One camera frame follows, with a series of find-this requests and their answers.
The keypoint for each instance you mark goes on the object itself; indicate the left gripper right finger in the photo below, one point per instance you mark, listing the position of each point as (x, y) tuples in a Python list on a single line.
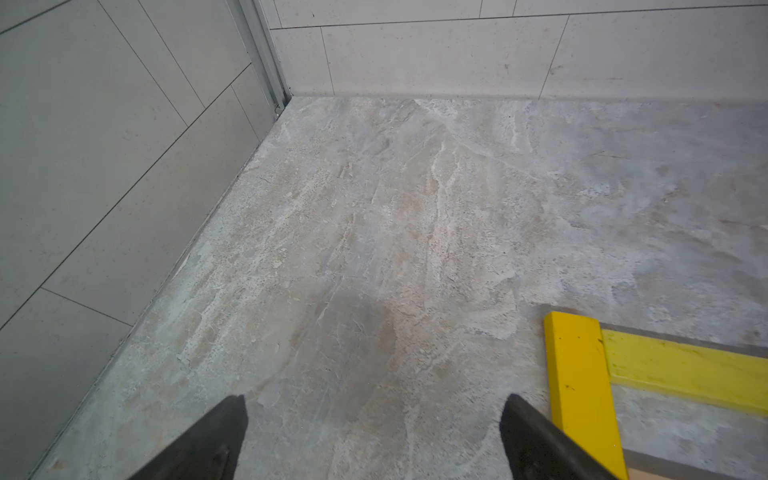
[(537, 449)]

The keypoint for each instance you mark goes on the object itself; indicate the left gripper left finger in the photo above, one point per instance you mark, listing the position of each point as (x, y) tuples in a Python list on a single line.
[(209, 449)]

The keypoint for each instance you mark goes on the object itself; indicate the yellow block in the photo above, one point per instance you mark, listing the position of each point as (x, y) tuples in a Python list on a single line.
[(581, 397), (713, 376)]

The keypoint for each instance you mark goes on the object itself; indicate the natural wood block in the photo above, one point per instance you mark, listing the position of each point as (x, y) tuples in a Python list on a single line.
[(635, 474)]

